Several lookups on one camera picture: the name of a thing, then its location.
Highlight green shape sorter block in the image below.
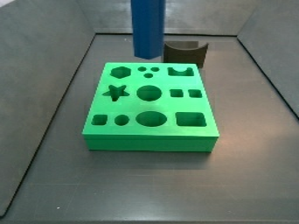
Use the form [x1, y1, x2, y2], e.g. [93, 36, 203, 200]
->
[82, 62, 221, 152]

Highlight blue hexagonal prism peg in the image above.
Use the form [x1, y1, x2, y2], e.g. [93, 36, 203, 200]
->
[131, 0, 166, 60]

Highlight black curved arch block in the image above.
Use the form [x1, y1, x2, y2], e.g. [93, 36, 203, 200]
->
[163, 41, 210, 68]

